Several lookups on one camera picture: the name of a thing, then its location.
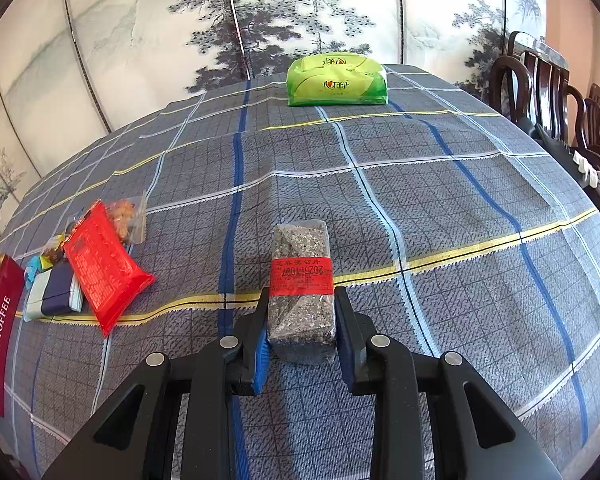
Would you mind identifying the red snack packet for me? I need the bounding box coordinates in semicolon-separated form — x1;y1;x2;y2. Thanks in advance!
62;200;157;337

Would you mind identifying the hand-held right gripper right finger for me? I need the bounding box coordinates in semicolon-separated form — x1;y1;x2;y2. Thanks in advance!
334;287;563;480

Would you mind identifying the clear bag of nuts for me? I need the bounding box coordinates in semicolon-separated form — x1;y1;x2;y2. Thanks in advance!
102;191;148;246

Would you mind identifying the green tissue pack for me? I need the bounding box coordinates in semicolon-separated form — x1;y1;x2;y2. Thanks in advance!
286;52;389;107

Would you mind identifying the painted folding screen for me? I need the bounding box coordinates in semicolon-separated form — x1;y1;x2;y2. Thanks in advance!
0;0;551;241

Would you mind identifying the navy and pale snack packet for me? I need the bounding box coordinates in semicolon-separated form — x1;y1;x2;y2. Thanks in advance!
24;260;86;322

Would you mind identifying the dark wooden chair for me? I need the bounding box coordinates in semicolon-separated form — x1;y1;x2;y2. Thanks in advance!
570;82;600;241
489;31;586;146

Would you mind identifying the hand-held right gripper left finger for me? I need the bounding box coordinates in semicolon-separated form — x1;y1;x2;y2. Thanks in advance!
42;287;271;480

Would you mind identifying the teal wrapped candy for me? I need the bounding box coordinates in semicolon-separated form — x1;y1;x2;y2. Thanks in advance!
24;255;48;286

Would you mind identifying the sesame snack bar red label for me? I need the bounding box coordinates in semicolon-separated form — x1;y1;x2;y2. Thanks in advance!
266;219;339;365

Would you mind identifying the red and gold tin box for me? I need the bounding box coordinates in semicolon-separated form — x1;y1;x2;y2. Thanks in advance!
0;254;26;417

